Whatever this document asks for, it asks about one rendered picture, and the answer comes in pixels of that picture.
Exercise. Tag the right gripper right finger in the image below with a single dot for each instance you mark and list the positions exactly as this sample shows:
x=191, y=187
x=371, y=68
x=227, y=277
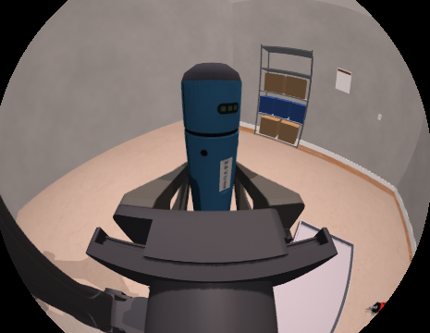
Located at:
x=266, y=193

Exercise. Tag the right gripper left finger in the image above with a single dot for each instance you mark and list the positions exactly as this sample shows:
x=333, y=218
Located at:
x=159, y=192

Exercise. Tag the red screwdriver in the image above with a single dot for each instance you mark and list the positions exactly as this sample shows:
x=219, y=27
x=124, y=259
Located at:
x=377, y=307

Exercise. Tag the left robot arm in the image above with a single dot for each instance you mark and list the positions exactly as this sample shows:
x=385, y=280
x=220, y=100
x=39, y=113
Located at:
x=48, y=283

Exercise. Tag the dark blue electric screwdriver barrel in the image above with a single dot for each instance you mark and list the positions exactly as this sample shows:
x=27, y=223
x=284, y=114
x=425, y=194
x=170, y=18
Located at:
x=211, y=99

